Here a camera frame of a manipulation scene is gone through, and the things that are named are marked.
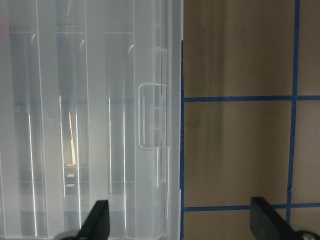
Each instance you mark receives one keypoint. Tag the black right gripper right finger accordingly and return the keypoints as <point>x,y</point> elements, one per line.
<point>267,224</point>

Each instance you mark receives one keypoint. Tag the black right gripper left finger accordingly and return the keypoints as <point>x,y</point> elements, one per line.
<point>97,224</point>

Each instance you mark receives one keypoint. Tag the clear plastic box lid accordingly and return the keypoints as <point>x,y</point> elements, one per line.
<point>90,109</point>

